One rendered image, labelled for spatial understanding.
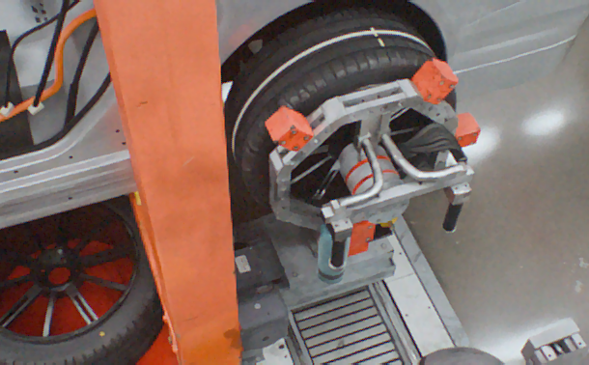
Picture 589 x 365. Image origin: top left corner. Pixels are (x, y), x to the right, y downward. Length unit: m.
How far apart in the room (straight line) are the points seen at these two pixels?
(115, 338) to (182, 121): 1.15
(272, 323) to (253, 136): 0.66
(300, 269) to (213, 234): 1.15
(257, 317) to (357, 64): 0.88
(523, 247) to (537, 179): 0.36
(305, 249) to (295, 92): 0.90
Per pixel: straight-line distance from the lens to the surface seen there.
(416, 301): 2.88
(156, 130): 1.31
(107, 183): 2.23
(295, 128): 1.93
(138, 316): 2.37
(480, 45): 2.40
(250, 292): 2.50
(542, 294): 3.11
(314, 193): 2.39
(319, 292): 2.77
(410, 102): 2.05
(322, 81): 1.99
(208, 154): 1.39
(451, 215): 2.16
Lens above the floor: 2.59
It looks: 54 degrees down
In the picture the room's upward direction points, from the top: 2 degrees clockwise
